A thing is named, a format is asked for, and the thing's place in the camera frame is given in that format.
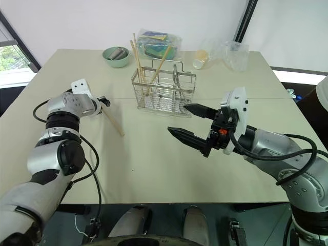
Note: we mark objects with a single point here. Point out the metal cup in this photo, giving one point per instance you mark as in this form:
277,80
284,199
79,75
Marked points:
118,53

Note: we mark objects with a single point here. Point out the green bowl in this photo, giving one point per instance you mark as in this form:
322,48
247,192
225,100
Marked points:
115,62

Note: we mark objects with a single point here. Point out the black window frame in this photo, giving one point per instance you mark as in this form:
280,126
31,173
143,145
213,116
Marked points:
23,46

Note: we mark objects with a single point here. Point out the grey rounded shape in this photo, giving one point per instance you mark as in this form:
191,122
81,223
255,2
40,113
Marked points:
196,224
133,223

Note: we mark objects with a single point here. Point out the clear bag with yellow cups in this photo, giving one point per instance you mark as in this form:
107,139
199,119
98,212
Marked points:
201,57

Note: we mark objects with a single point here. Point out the small pale blue object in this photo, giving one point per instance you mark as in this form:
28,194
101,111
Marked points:
292,93

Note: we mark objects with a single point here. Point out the wooden chopstick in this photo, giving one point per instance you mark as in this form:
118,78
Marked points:
161,61
137,55
114,121
135,60

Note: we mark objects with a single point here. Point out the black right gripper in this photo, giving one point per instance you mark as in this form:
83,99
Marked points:
220,133

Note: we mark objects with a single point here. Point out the crumpled clear plastic bag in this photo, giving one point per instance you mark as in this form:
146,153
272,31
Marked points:
237,55

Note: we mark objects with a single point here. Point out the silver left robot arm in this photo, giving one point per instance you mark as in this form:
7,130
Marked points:
43,164

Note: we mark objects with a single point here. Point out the black wall pillar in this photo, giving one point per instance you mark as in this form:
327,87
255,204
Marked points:
246,20

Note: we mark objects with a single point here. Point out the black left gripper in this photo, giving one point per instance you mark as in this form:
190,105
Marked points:
99,101

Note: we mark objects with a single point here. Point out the black table bracket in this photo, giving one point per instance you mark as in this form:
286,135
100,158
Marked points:
77,209

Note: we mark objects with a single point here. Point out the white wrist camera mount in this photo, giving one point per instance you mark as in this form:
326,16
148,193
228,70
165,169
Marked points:
80,87
241,115

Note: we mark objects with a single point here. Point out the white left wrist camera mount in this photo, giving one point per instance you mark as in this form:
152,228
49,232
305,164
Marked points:
80,87

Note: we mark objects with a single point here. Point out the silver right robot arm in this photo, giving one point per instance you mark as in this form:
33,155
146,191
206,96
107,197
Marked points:
274,146

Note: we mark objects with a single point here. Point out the dark round base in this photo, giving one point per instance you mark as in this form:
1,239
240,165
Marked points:
143,241

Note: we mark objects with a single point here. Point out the plastic bag of coloured items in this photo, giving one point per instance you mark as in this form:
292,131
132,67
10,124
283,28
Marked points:
159,46

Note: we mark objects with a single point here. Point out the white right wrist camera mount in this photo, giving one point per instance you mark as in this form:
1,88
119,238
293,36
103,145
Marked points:
241,115

